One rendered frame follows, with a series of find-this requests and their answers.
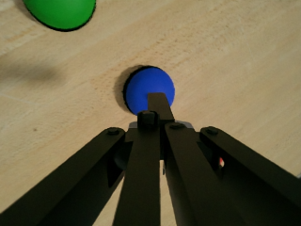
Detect blue dome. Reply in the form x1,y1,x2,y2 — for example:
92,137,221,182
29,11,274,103
123,66,176,116

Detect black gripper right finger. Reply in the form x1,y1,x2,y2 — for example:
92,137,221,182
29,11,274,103
156,92,301,226

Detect green dome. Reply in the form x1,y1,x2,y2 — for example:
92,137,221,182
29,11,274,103
24,0,98,33

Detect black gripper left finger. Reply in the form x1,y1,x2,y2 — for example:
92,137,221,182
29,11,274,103
0,92,161,226

